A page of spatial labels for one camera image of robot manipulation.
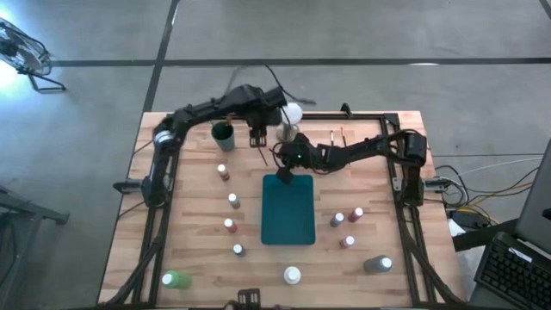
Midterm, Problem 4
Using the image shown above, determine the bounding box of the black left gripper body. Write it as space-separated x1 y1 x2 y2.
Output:
232 84 283 128

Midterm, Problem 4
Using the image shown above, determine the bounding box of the black aluminium table frame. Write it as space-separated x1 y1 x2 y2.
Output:
98 102 468 310

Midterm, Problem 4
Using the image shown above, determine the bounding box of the green plastic cup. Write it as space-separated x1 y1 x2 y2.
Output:
210 120 237 152

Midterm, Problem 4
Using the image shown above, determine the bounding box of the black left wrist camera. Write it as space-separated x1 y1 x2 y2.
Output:
265 87 288 109

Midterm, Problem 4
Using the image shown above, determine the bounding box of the large white paint bottle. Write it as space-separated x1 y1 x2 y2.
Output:
282 265 302 286

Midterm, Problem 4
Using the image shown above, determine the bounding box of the black keyboard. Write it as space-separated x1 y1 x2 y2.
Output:
473 232 551 310

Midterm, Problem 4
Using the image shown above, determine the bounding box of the grey laptop lid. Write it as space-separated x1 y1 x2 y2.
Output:
515 138 551 255

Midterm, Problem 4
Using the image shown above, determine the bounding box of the white cable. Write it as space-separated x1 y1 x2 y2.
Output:
445 157 544 182

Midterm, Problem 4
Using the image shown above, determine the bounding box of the white dome lamp silver base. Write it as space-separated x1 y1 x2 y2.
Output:
275 102 305 143

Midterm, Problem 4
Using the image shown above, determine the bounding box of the black cable bundle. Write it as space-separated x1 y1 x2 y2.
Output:
430 152 546 212

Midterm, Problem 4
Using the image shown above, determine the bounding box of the black power supply box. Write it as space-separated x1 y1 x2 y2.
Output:
451 210 492 229

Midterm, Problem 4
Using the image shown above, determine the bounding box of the yellow cable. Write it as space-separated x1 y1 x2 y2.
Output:
447 183 535 223

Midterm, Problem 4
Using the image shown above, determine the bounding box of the teal plastic tray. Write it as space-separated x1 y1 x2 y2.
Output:
260 172 317 245

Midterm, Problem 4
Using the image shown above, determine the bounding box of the large green paint bottle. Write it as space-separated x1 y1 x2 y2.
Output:
161 270 194 290

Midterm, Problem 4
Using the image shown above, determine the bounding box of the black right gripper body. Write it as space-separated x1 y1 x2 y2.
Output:
273 133 328 171

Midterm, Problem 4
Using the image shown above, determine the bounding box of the black wire floor fan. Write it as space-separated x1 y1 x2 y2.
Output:
0 16 68 93

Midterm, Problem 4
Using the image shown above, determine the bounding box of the large grey paint bottle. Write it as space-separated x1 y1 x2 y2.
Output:
363 254 394 275

